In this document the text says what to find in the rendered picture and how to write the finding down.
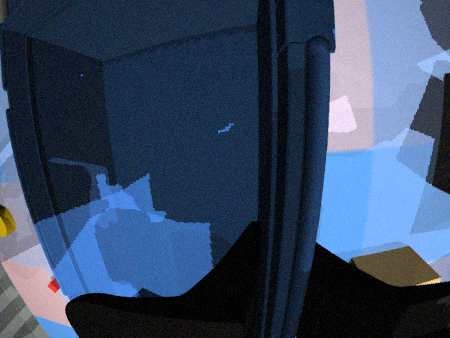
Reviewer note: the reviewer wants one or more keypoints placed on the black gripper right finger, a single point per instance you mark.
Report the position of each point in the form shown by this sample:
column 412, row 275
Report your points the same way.
column 344, row 302

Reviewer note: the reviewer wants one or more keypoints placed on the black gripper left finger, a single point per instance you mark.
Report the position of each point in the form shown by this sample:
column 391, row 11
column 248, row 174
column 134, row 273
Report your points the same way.
column 223, row 304

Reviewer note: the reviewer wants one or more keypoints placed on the yellow short cylinder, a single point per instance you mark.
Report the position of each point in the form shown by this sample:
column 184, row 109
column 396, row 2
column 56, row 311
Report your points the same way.
column 7, row 222

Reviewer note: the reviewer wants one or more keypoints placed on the tan rectangular box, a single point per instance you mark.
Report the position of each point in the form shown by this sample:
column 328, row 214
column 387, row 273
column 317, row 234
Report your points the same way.
column 398, row 267

